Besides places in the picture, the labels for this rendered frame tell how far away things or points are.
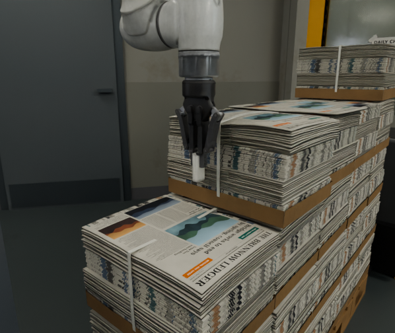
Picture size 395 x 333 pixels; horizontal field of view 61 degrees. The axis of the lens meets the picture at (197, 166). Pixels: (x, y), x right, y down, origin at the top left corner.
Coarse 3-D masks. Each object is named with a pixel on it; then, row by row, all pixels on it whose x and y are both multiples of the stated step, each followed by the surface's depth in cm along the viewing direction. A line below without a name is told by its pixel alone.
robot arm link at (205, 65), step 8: (184, 56) 70; (192, 56) 69; (200, 56) 69; (208, 56) 69; (216, 56) 70; (184, 64) 70; (192, 64) 69; (200, 64) 69; (208, 64) 70; (216, 64) 71; (184, 72) 71; (192, 72) 70; (200, 72) 70; (208, 72) 70; (216, 72) 71; (192, 80) 72; (200, 80) 71; (208, 80) 72
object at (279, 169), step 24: (264, 120) 84; (288, 120) 82; (312, 120) 84; (336, 120) 88; (240, 144) 80; (264, 144) 75; (288, 144) 71; (312, 144) 80; (240, 168) 80; (264, 168) 75; (288, 168) 73; (312, 168) 84; (240, 192) 81; (264, 192) 76; (288, 192) 75; (312, 192) 86
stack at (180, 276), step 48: (336, 192) 109; (96, 240) 75; (144, 240) 72; (192, 240) 72; (240, 240) 72; (288, 240) 84; (336, 240) 119; (96, 288) 79; (144, 288) 67; (192, 288) 57; (240, 288) 65; (336, 288) 131
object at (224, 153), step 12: (228, 120) 86; (240, 120) 86; (228, 132) 81; (216, 144) 84; (228, 144) 82; (216, 156) 85; (228, 156) 82; (216, 168) 85; (228, 168) 82; (216, 180) 86; (228, 192) 84
